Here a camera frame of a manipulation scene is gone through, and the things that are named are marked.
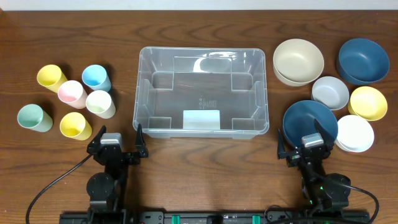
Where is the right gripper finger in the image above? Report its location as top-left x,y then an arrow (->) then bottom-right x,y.
314,119 -> 335,146
277,130 -> 287,159

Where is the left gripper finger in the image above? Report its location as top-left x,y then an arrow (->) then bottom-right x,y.
86,125 -> 106,154
135,124 -> 149,157

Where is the dark blue bowl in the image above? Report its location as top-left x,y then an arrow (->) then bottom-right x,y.
336,38 -> 391,85
282,100 -> 338,147

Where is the beige large bowl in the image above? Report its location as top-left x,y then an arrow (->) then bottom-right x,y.
272,39 -> 325,86

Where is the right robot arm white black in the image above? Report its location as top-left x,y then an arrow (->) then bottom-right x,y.
277,120 -> 351,217

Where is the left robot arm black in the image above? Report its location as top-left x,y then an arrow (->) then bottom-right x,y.
86,125 -> 149,211

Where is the white label in container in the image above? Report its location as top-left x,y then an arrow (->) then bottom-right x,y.
183,110 -> 221,131

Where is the clear plastic storage container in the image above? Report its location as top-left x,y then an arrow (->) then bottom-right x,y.
132,47 -> 270,139

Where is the white small bowl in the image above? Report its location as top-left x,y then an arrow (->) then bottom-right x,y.
335,115 -> 374,153

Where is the yellow cup lower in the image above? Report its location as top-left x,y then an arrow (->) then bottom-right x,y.
60,112 -> 92,141

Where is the yellow cup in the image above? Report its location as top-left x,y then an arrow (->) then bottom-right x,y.
37,65 -> 68,93
60,112 -> 92,141

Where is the white cup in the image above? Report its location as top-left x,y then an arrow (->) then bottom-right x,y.
86,90 -> 116,119

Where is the grey small bowl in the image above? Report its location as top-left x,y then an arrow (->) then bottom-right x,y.
311,77 -> 349,110

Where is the yellow small bowl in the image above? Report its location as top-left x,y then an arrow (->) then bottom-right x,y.
348,86 -> 388,121

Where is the pink cup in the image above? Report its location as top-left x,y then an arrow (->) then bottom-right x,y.
57,80 -> 88,109

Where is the mint green cup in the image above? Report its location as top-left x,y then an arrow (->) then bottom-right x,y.
17,104 -> 53,133

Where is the light blue cup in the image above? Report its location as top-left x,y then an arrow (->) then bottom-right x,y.
81,65 -> 112,92

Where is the yellow cup upper left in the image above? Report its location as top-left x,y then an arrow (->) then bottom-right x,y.
37,65 -> 68,93

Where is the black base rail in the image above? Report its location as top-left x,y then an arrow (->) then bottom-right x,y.
58,210 -> 371,224

